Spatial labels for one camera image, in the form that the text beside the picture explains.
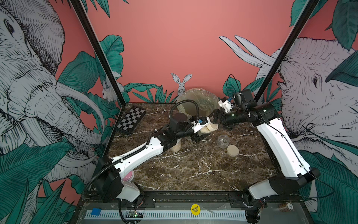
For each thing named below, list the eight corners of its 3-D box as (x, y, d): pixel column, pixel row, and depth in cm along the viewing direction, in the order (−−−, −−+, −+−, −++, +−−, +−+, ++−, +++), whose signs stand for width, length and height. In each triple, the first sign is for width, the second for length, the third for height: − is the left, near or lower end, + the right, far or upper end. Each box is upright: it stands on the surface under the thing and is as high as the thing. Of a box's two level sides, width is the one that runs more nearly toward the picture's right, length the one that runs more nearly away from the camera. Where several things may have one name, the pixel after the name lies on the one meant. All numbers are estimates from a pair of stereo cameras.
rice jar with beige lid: (217, 148, 96) (218, 145, 93) (215, 138, 102) (216, 134, 98) (229, 148, 97) (231, 145, 93) (226, 138, 102) (228, 134, 98)
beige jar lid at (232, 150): (227, 156, 93) (228, 154, 91) (225, 146, 98) (226, 144, 96) (239, 156, 93) (240, 155, 91) (236, 146, 98) (237, 144, 96)
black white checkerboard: (117, 130, 105) (115, 127, 102) (135, 109, 119) (133, 106, 116) (130, 135, 102) (128, 132, 99) (146, 112, 117) (145, 109, 114)
